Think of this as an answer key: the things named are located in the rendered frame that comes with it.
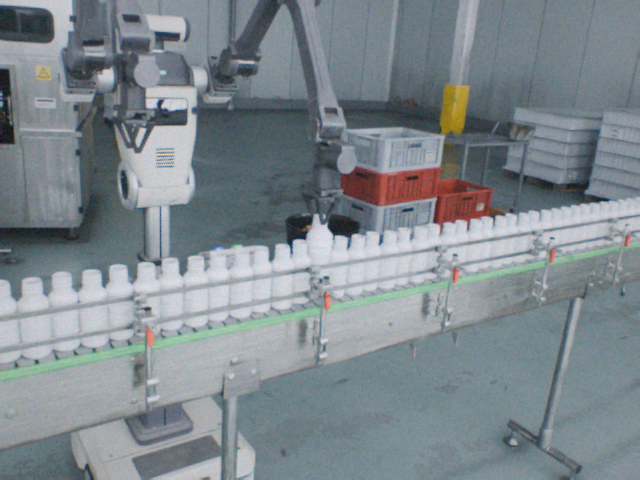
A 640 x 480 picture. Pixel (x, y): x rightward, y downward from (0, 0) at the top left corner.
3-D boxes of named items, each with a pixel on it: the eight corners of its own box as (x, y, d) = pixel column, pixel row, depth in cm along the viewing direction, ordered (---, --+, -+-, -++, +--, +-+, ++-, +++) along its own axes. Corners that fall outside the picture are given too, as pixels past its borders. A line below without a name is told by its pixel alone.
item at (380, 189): (378, 206, 397) (382, 173, 390) (337, 192, 426) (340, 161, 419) (438, 197, 435) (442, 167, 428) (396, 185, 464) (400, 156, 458)
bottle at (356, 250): (336, 291, 170) (343, 235, 165) (349, 286, 175) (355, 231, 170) (353, 298, 167) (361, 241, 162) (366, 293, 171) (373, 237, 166)
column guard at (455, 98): (449, 146, 1130) (457, 85, 1096) (434, 142, 1161) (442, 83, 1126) (463, 145, 1151) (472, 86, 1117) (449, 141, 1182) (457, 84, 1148)
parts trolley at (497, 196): (454, 226, 610) (468, 128, 579) (417, 212, 653) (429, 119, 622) (521, 217, 666) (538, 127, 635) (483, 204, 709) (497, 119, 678)
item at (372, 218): (375, 239, 403) (378, 207, 396) (334, 223, 432) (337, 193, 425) (434, 227, 442) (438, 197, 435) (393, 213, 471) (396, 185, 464)
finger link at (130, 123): (126, 155, 135) (125, 113, 132) (117, 150, 140) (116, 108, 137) (156, 154, 138) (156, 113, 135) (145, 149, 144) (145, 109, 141)
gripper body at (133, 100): (125, 118, 132) (125, 84, 130) (112, 112, 140) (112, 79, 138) (154, 118, 136) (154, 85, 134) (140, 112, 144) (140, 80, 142)
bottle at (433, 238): (424, 271, 191) (431, 221, 186) (440, 277, 187) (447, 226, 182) (413, 275, 187) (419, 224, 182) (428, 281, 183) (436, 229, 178)
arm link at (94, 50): (93, 50, 171) (74, 50, 168) (101, 32, 163) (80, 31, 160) (99, 81, 170) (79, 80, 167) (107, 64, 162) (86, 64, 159)
